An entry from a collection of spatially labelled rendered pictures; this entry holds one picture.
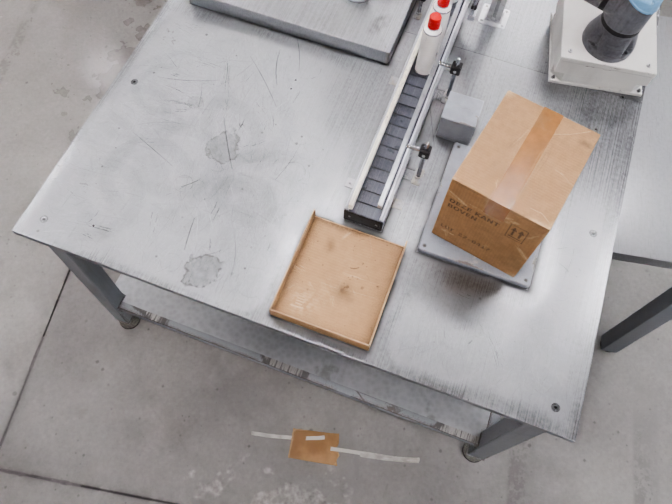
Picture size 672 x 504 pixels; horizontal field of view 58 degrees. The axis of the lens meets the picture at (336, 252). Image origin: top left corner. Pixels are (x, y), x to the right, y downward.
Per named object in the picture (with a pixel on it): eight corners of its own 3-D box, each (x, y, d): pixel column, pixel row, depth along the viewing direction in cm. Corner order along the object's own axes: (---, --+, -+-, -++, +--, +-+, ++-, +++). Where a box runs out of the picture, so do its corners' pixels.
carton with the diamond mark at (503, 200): (481, 152, 172) (508, 89, 148) (559, 192, 167) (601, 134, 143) (430, 232, 161) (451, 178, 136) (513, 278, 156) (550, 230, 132)
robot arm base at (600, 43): (585, 15, 182) (600, -10, 173) (635, 28, 181) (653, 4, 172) (578, 55, 177) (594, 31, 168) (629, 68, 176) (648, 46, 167)
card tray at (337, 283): (313, 215, 164) (313, 208, 161) (405, 247, 161) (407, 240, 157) (270, 314, 152) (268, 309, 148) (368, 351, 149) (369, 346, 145)
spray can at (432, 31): (417, 60, 182) (429, 6, 163) (434, 65, 181) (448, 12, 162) (412, 73, 179) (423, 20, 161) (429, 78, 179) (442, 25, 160)
